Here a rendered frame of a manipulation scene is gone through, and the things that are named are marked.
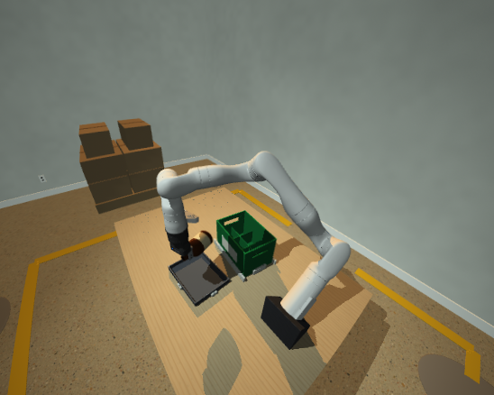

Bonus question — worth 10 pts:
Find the dark brown bottle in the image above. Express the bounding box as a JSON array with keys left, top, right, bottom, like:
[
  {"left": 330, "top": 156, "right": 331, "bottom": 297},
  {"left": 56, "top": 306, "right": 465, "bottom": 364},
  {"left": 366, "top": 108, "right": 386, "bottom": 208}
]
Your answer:
[{"left": 181, "top": 230, "right": 213, "bottom": 261}]

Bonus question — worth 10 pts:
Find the green plastic crate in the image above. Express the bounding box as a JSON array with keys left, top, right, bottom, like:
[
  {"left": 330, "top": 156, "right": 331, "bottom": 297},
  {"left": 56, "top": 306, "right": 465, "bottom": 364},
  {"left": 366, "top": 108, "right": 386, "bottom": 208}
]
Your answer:
[{"left": 216, "top": 210, "right": 277, "bottom": 277}]

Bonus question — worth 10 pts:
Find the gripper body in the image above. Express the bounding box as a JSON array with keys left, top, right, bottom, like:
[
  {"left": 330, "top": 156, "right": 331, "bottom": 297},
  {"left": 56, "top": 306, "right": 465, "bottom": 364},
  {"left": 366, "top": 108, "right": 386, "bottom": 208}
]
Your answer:
[{"left": 164, "top": 210, "right": 199, "bottom": 256}]

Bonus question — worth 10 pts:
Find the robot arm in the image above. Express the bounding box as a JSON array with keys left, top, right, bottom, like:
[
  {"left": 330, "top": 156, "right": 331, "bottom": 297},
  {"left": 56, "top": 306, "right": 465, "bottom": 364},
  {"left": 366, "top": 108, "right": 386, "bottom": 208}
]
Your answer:
[{"left": 157, "top": 152, "right": 351, "bottom": 320}]

